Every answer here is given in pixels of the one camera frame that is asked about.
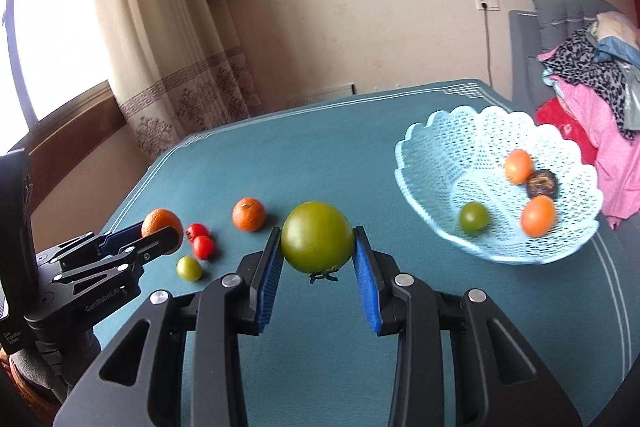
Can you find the small yellow-green tomato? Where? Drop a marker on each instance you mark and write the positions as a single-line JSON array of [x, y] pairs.
[[189, 268]]

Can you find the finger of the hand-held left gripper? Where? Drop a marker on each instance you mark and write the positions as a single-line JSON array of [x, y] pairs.
[[167, 241], [122, 239]]

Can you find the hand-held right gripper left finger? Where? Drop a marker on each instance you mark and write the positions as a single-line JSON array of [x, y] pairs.
[[267, 279]]

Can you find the beige patterned curtain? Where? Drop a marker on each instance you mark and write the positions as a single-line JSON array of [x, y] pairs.
[[150, 32]]

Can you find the leopard print cloth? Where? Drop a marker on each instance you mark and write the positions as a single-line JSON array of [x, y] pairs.
[[585, 67]]

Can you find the silver grey cloth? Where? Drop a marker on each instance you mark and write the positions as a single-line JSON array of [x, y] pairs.
[[632, 102]]

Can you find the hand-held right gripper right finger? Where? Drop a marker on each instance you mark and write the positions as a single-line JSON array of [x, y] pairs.
[[367, 287]]

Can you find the window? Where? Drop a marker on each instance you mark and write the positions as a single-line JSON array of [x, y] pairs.
[[55, 32]]

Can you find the cream and blue cloth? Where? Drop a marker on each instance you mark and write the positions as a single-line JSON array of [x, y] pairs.
[[612, 37]]

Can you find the dark wrinkled avocado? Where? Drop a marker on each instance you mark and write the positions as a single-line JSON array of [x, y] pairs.
[[542, 184]]

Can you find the orange tangerine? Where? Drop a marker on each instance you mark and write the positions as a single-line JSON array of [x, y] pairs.
[[248, 214], [518, 166], [160, 221]]

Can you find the red cloth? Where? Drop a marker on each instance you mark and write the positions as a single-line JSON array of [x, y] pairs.
[[562, 127]]

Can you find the grey upholstered chair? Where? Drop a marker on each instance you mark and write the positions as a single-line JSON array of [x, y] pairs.
[[555, 9]]

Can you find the light blue lattice basket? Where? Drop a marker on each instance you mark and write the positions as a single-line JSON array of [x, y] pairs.
[[450, 147]]

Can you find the green tomato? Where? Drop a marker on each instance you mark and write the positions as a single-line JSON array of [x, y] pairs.
[[317, 237], [474, 217]]

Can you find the pile of clothes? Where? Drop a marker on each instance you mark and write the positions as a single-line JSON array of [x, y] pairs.
[[595, 132]]

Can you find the red cherry tomato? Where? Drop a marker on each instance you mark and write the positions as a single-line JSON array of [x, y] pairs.
[[203, 247], [196, 232]]

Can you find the smooth oval orange tomato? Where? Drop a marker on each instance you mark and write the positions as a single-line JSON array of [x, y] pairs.
[[538, 216]]

